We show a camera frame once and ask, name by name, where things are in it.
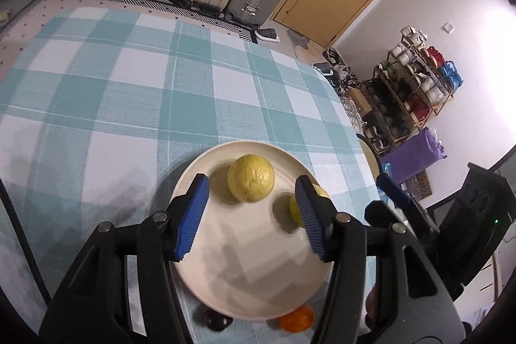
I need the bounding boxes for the cream round plate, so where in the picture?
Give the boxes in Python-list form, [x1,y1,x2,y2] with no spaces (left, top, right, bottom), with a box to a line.
[172,141,331,320]

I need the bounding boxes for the shoes on floor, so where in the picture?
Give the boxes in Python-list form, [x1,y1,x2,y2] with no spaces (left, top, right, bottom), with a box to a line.
[313,47,359,96]

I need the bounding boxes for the purple plastic bag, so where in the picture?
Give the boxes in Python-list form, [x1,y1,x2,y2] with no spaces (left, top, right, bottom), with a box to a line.
[380,127,447,184]

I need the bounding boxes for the dark plum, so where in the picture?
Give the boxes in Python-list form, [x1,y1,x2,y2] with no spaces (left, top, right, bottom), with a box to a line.
[203,308,233,333]

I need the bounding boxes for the teal checkered tablecloth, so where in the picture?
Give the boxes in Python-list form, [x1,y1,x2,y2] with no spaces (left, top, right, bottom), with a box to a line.
[0,6,389,344]

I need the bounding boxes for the orange mandarin front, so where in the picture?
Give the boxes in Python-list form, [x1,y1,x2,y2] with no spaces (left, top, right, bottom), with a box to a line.
[277,303,316,333]

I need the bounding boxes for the round stool beige top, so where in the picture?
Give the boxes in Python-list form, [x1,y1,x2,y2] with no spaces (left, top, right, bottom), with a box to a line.
[357,133,382,180]

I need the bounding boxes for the metal shoe rack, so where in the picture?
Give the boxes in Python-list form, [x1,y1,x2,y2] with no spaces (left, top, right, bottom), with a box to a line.
[360,26,463,154]

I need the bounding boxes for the yellow-green guava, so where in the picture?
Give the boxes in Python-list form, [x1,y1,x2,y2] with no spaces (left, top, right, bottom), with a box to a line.
[288,183,331,229]
[227,154,275,202]

